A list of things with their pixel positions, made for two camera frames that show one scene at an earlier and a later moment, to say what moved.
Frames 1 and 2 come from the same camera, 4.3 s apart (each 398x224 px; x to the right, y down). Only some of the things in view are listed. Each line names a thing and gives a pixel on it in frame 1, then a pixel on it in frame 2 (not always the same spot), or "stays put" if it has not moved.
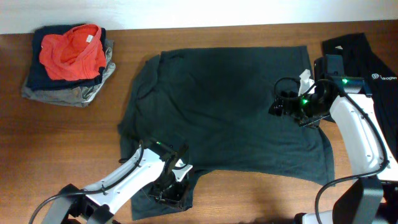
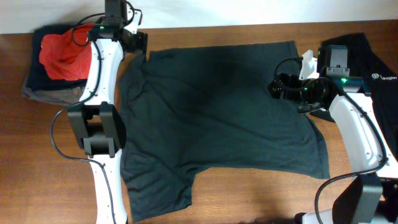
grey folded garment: x=78 y=96 stays put
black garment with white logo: x=380 y=79 stays put
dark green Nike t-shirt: x=217 y=101 stays put
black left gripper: x=177 y=198 -> x=141 y=43
